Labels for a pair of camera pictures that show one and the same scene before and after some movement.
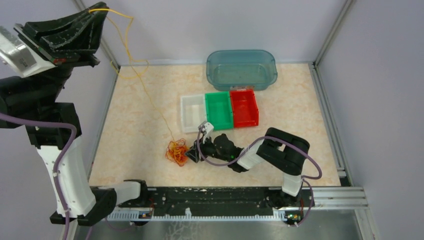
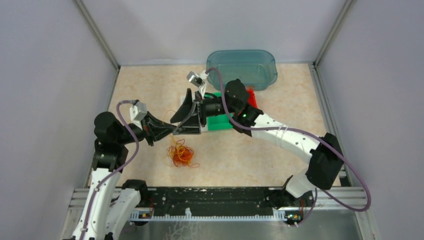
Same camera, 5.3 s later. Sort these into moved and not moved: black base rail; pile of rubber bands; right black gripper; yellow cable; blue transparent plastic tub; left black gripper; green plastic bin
Moved: yellow cable; left black gripper; right black gripper; pile of rubber bands
Not moved: blue transparent plastic tub; black base rail; green plastic bin
